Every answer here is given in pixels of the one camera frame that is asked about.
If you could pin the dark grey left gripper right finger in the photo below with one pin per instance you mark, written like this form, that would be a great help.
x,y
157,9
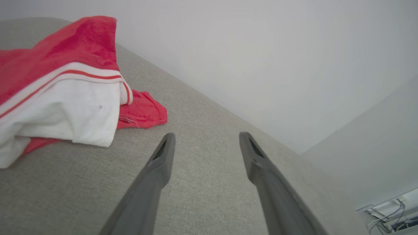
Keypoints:
x,y
277,202

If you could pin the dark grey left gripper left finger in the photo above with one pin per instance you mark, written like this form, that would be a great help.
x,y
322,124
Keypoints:
x,y
147,189

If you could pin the red and white shirt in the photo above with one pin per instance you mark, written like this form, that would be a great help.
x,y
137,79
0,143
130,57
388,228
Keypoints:
x,y
65,49

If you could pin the grey fabric sofa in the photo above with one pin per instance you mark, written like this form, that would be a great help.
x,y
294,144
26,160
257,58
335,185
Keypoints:
x,y
202,147

